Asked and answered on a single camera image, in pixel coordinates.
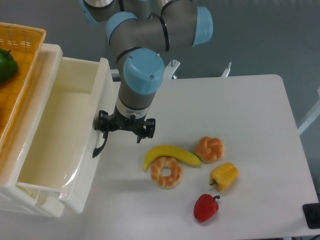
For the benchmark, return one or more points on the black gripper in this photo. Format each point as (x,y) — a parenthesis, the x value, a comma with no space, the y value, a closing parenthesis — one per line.
(145,128)

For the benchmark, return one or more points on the black top drawer handle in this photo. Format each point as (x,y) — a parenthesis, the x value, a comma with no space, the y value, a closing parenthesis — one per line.
(102,143)

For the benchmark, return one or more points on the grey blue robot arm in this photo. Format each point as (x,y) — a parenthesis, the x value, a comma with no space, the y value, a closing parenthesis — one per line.
(136,39)

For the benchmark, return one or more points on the yellow banana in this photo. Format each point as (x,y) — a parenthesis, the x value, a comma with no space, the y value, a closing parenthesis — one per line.
(173,152)

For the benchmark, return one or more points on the knotted bread roll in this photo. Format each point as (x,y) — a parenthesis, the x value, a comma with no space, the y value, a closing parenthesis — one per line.
(209,149)

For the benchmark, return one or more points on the yellow bell pepper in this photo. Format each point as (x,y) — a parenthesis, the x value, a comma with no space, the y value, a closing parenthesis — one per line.
(223,176)

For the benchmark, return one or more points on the red bell pepper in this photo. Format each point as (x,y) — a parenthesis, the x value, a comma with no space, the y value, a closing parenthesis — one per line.
(205,207)

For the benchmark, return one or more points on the green bell pepper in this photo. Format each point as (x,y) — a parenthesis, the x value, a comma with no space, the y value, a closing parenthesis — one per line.
(8,66)

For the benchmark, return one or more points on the orange woven basket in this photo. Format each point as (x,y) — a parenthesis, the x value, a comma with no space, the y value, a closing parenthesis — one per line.
(25,43)

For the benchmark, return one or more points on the black device at edge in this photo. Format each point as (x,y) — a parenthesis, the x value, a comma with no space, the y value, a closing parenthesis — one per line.
(312,215)

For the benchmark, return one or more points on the ring shaped bread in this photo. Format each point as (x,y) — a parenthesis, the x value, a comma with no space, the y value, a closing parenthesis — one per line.
(166,173)

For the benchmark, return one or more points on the white frame leg right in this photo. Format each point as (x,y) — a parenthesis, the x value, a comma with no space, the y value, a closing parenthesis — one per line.
(312,114)

